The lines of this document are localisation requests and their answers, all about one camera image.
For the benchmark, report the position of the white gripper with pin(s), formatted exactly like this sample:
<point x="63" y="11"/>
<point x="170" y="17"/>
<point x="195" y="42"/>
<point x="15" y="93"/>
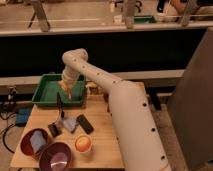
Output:
<point x="69" y="78"/>

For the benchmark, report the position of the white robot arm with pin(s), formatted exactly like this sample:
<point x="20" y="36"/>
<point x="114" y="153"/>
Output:
<point x="138" y="138"/>

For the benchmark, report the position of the green plastic tray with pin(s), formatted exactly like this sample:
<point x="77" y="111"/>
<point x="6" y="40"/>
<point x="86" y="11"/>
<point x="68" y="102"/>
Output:
<point x="46" y="92"/>

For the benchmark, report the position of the small yellow brown object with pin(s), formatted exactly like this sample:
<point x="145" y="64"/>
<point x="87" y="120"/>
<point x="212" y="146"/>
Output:
<point x="92" y="88"/>

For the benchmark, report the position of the black remote control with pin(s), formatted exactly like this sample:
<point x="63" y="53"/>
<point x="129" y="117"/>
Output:
<point x="85" y="124"/>

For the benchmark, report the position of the grey folded cloth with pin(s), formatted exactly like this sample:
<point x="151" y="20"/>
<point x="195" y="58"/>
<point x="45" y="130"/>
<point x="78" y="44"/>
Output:
<point x="70" y="124"/>

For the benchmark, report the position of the blue box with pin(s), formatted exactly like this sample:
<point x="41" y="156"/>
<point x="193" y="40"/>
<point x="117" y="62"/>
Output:
<point x="22" y="116"/>

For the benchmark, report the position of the blue cloth in bowl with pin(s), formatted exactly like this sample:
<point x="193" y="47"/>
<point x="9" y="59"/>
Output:
<point x="37" y="141"/>

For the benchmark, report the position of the orange ball in cup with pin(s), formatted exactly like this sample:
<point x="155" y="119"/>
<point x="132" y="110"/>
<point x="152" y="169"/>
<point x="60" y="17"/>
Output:
<point x="83" y="144"/>

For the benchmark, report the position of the dark red bowl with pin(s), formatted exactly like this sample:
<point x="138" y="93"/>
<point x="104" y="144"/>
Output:
<point x="26" y="147"/>

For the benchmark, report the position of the purple bowl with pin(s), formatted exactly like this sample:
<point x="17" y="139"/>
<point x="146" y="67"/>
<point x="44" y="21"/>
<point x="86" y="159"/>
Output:
<point x="56" y="157"/>

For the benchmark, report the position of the black handled brush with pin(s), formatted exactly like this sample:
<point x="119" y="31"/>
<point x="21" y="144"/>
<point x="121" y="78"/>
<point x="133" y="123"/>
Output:
<point x="54" y="127"/>

